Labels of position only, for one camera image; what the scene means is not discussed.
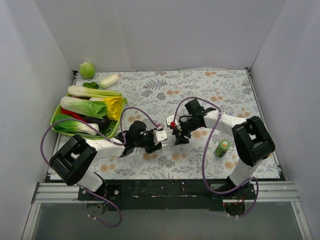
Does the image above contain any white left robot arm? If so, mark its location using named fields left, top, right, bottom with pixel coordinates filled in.
left=49, top=121, right=168, bottom=200

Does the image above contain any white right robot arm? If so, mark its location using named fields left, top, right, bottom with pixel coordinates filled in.
left=166, top=97, right=276, bottom=199

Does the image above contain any green pill bottle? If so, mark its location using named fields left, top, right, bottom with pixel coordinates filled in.
left=214, top=139, right=231, bottom=158

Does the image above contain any purple eggplant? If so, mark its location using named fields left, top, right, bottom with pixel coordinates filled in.
left=83, top=115, right=111, bottom=131

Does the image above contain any yellow leafy vegetable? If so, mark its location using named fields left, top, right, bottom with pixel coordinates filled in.
left=103, top=96, right=123, bottom=121

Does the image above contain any green plastic tray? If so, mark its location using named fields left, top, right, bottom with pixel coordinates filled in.
left=50, top=93, right=127, bottom=140

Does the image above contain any napa cabbage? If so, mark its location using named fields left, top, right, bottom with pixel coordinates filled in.
left=60, top=96, right=108, bottom=119

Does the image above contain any white radish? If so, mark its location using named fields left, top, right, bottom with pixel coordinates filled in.
left=99, top=74, right=120, bottom=89

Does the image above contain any green bok choy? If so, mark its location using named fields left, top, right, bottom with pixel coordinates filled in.
left=52, top=114, right=97, bottom=136

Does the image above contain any long bok choy stalk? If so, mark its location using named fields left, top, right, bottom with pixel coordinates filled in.
left=67, top=85, right=122, bottom=98

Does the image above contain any red chili pepper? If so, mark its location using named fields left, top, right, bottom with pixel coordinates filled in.
left=60, top=108, right=86, bottom=123

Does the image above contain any green round cabbage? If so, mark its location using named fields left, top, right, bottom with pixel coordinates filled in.
left=79, top=62, right=96, bottom=79

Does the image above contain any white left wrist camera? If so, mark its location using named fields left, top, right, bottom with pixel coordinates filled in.
left=153, top=129, right=168, bottom=145

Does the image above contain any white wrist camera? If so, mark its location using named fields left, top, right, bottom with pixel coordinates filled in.
left=153, top=129, right=168, bottom=145
left=165, top=115, right=180, bottom=130

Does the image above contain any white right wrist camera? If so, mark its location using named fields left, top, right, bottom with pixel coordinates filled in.
left=165, top=115, right=180, bottom=130

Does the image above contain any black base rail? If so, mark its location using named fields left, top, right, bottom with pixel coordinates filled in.
left=77, top=178, right=258, bottom=212

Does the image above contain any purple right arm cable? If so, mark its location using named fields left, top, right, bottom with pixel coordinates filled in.
left=172, top=96, right=260, bottom=219

